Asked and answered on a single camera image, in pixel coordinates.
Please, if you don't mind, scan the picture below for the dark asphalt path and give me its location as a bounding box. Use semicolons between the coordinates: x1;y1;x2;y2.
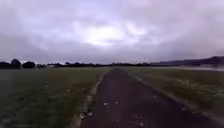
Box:
79;67;224;128

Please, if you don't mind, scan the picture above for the row of distant trees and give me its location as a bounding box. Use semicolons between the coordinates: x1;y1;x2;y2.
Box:
0;58;154;70

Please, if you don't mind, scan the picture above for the green grass field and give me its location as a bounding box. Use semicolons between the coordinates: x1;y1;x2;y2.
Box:
0;67;111;128
123;66;224;125

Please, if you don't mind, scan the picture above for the distant wooded hill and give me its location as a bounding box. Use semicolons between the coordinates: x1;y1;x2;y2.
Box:
149;55;224;68

